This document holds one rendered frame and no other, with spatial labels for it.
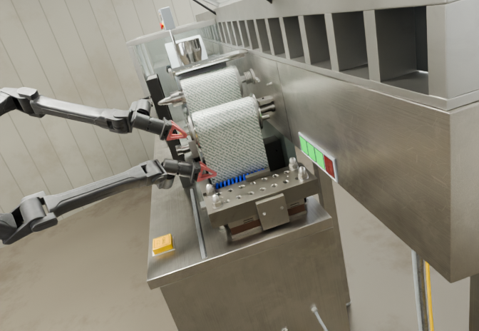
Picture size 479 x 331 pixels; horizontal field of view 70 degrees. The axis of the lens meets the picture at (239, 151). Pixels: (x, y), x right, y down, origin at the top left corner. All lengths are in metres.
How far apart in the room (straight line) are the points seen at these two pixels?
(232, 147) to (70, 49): 2.94
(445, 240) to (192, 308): 0.91
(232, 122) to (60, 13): 2.99
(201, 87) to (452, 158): 1.11
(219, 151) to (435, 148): 0.88
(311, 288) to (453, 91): 1.02
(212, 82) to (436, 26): 1.09
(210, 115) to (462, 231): 0.90
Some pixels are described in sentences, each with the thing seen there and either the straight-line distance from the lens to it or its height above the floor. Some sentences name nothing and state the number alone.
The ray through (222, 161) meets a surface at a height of 1.12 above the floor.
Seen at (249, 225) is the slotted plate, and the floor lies 0.93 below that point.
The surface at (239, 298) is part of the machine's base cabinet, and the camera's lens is 1.34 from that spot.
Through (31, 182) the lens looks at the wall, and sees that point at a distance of 4.14.
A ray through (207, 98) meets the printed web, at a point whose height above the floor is 1.31.
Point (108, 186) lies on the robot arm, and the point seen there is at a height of 1.21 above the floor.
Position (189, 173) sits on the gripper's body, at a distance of 1.29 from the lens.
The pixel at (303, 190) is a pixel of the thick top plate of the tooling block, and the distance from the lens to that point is 1.23.
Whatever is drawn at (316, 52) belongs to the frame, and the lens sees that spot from 0.93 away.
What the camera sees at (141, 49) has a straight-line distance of 2.26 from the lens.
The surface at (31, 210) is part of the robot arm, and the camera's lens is 1.18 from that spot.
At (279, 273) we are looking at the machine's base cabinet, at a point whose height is 0.74.
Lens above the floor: 1.63
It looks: 22 degrees down
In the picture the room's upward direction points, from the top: 15 degrees counter-clockwise
